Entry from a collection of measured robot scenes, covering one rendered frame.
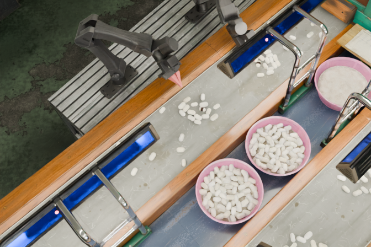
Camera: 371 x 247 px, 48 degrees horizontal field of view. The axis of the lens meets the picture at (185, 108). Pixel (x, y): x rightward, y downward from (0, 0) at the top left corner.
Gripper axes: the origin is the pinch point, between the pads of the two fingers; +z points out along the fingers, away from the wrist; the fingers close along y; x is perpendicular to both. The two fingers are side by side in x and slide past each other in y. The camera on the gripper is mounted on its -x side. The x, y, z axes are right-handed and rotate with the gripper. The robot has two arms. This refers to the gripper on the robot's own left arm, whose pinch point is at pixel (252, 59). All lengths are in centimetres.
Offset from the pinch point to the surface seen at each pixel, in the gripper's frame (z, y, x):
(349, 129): 39, 2, -35
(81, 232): -7, -102, -43
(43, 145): -11, -99, 110
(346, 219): 57, -28, -48
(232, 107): 9.2, -24.1, -5.8
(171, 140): 4, -54, -1
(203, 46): -16.6, -11.3, 13.6
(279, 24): -14.3, 0.5, -32.2
